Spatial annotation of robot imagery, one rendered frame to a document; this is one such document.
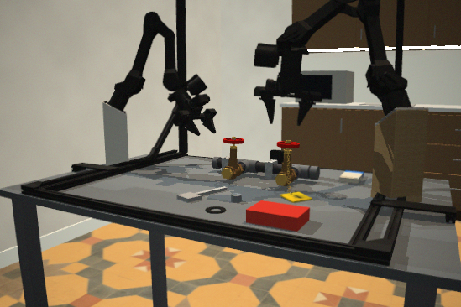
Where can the red rectangular block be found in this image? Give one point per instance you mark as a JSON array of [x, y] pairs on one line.
[[278, 215]]

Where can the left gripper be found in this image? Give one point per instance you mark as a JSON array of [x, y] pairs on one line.
[[290, 81]]

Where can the yellow tag on thin chain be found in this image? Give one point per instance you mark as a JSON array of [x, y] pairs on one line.
[[295, 196]]

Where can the black flat washer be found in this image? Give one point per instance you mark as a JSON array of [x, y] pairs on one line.
[[222, 209]]

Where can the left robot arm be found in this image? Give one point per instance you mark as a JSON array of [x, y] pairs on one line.
[[380, 70]]

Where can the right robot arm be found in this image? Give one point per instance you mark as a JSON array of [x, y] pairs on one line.
[[152, 26]]

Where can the grey pipe with red valve handwheels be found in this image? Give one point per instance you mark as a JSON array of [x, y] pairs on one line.
[[233, 167]]

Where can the small grey cylinder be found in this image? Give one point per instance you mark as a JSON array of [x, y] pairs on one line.
[[236, 197]]

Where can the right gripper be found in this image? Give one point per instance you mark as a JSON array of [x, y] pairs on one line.
[[185, 121]]

